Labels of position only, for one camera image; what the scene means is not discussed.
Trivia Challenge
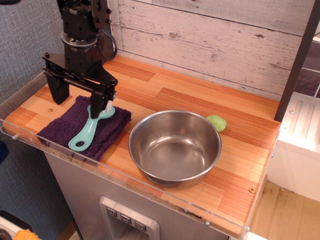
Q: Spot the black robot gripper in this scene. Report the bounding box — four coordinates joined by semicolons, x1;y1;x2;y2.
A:
42;39;118;119

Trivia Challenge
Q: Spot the teal brush with white bristles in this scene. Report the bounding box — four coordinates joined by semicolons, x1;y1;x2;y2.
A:
68;100;116;152

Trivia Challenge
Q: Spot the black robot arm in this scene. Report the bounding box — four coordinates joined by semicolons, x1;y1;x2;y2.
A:
42;0;118;119

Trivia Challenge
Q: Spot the purple folded towel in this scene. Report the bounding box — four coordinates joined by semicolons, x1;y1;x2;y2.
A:
38;96;132;162

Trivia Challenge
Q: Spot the clear acrylic front guard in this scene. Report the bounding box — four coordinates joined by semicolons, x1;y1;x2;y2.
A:
0;117;255;240

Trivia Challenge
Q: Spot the stainless steel bowl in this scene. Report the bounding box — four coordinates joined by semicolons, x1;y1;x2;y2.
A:
128;110;222;189

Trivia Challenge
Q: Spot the grey toy fridge cabinet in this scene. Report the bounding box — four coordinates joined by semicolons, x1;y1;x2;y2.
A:
45;153;229;240

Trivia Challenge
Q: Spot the silver dispenser panel with buttons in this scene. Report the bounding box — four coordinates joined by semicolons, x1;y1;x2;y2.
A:
99;196;161;240

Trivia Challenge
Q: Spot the green toy vegetable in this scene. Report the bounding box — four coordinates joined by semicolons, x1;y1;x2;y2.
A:
206;115;227;132

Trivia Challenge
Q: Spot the orange object bottom left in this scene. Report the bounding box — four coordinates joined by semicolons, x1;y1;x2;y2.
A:
13;229;39;240

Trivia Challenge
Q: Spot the white toy sink unit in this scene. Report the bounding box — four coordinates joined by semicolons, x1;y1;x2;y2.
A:
266;92;320;201

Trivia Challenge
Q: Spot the dark grey left post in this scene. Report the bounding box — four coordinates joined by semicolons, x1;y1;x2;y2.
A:
102;0;118;61

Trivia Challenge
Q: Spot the dark grey post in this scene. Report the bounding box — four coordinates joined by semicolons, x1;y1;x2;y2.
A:
102;0;118;61
274;0;320;122

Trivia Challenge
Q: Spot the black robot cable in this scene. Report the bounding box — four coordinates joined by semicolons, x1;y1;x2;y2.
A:
96;28;118;62

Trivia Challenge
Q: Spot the dark grey right post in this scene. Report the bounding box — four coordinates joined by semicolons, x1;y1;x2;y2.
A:
274;0;320;122

